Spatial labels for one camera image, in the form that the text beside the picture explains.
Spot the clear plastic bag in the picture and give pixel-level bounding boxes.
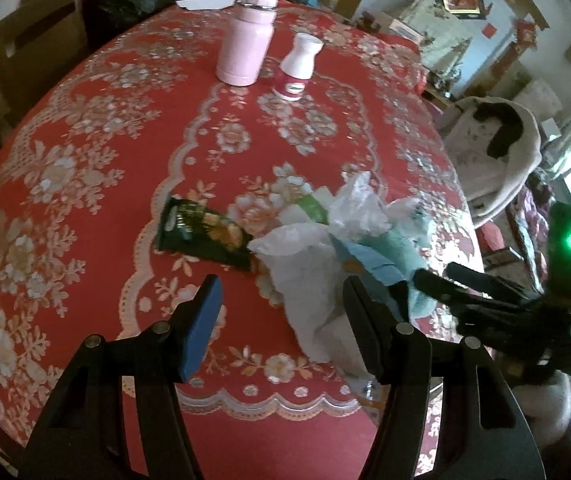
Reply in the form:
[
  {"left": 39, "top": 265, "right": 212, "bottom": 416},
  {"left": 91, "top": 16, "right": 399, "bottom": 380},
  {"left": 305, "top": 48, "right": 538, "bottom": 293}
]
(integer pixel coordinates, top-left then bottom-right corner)
[{"left": 248, "top": 222, "right": 381, "bottom": 376}]

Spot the wooden chair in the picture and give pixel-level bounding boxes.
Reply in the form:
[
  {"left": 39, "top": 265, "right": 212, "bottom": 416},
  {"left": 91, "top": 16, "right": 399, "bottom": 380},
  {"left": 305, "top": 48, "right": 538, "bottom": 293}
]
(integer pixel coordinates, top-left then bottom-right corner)
[{"left": 0, "top": 0, "right": 91, "bottom": 126}]

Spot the crumpled white plastic wrap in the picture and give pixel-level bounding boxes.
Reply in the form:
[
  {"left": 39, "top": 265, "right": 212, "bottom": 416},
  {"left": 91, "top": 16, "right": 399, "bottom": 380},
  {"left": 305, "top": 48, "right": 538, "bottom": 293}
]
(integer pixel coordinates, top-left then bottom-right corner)
[{"left": 326, "top": 171, "right": 391, "bottom": 241}]

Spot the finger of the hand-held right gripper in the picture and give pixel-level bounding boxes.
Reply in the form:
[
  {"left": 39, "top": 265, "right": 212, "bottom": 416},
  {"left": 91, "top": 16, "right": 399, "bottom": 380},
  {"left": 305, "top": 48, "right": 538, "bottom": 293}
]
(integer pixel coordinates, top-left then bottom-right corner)
[
  {"left": 444, "top": 261, "right": 541, "bottom": 306},
  {"left": 413, "top": 269, "right": 471, "bottom": 311}
]

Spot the black cloth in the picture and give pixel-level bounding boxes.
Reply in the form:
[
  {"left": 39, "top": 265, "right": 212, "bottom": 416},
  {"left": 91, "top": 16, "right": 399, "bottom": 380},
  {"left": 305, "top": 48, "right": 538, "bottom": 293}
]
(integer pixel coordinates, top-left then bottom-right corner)
[{"left": 475, "top": 101, "right": 526, "bottom": 158}]

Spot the blue paper piece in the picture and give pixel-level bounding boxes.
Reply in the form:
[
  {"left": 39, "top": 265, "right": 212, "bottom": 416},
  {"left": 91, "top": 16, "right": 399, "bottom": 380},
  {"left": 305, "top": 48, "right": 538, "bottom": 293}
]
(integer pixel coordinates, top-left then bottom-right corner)
[{"left": 330, "top": 237, "right": 411, "bottom": 291}]

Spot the white pill bottle pink label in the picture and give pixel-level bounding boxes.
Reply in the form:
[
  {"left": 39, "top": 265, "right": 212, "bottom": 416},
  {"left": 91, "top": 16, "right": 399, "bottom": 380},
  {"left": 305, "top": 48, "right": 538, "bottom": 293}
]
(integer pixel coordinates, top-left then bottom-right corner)
[{"left": 272, "top": 32, "right": 324, "bottom": 102}]

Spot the white paper sheet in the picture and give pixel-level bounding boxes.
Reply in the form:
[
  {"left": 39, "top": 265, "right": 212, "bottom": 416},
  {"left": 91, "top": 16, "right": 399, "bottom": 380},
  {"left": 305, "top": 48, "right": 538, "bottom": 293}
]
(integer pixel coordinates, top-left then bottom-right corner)
[{"left": 176, "top": 0, "right": 239, "bottom": 11}]

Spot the floral cloth covered cabinet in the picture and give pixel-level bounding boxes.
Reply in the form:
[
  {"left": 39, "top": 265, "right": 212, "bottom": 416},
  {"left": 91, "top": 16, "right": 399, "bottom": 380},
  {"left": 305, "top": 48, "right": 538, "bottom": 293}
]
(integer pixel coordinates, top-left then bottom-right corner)
[{"left": 390, "top": 0, "right": 471, "bottom": 71}]

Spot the red floral tablecloth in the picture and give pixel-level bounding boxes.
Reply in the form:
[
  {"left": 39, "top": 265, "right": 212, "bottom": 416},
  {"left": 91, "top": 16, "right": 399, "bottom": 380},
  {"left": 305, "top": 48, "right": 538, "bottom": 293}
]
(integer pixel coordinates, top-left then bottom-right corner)
[{"left": 0, "top": 0, "right": 486, "bottom": 480}]

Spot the green snack packet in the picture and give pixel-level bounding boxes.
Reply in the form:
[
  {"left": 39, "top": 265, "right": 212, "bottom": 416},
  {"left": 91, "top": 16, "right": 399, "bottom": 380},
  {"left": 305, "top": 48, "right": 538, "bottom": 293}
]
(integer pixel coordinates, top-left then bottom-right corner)
[{"left": 156, "top": 196, "right": 255, "bottom": 272}]

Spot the green and white packet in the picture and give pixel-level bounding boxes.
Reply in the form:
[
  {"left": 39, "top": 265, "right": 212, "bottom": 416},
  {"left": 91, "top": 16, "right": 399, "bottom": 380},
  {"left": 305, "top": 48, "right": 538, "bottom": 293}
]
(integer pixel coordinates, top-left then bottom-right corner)
[{"left": 278, "top": 187, "right": 331, "bottom": 228}]

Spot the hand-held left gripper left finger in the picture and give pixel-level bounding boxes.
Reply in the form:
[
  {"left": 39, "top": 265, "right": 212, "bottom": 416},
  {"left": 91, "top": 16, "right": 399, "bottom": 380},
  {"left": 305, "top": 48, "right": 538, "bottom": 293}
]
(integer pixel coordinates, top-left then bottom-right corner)
[{"left": 18, "top": 274, "right": 224, "bottom": 480}]

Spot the white coat on chair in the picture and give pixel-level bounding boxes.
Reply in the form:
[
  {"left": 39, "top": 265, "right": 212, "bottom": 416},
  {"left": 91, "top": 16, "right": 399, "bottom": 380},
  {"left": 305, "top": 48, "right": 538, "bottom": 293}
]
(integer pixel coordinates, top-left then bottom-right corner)
[{"left": 440, "top": 95, "right": 546, "bottom": 226}]

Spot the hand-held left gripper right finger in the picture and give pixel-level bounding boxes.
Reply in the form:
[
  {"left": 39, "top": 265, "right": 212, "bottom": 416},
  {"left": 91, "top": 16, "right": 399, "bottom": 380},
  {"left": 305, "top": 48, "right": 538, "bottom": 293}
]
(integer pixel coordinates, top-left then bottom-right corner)
[{"left": 341, "top": 276, "right": 549, "bottom": 480}]

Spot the teal wrapper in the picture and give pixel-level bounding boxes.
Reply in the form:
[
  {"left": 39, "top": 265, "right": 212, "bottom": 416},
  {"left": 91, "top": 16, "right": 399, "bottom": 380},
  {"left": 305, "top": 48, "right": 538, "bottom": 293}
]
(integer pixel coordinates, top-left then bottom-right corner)
[{"left": 365, "top": 197, "right": 439, "bottom": 318}]

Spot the person's right forearm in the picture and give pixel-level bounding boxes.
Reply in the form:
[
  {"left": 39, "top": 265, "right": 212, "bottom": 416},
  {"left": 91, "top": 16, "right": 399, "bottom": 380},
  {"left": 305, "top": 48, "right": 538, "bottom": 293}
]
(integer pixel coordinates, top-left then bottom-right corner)
[{"left": 510, "top": 367, "right": 571, "bottom": 448}]

